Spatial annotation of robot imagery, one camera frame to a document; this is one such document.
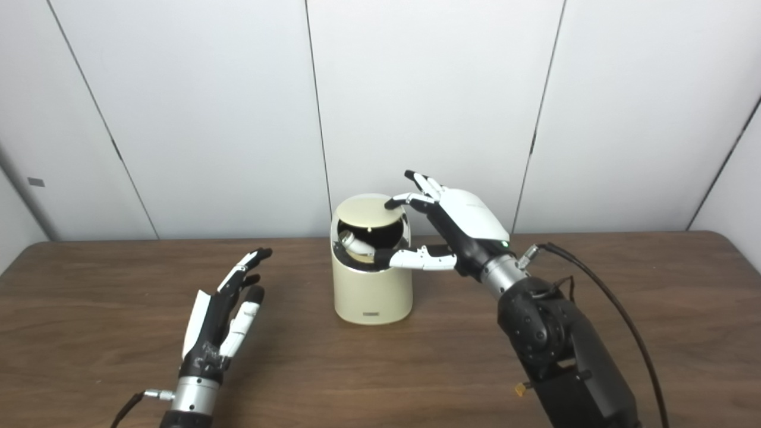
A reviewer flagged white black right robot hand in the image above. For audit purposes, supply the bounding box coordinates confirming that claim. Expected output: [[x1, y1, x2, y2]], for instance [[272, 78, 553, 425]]
[[373, 170, 511, 280]]

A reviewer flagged small white plastic bottle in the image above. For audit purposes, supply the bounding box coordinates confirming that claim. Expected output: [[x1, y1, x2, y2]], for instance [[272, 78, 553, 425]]
[[339, 231, 375, 262]]

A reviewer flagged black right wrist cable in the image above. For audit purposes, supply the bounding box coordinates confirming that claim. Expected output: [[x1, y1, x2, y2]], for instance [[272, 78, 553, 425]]
[[517, 242, 669, 428]]

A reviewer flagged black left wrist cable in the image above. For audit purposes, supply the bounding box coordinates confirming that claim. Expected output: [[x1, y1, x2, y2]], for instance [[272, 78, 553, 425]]
[[110, 389, 175, 428]]

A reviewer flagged cream-colored cylindrical bin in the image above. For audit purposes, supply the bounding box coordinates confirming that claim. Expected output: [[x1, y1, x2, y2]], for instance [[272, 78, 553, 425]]
[[331, 193, 414, 326]]

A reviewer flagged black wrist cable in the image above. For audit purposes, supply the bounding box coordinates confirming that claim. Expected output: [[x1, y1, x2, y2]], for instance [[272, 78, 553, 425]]
[[517, 242, 669, 428], [110, 389, 175, 428]]

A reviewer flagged round cream bin lid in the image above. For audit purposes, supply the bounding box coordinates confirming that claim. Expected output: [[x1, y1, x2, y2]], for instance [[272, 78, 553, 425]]
[[337, 198, 405, 229]]

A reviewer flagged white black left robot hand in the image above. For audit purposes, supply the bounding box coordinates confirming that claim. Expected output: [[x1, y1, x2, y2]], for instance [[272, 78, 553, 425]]
[[180, 248, 273, 384]]

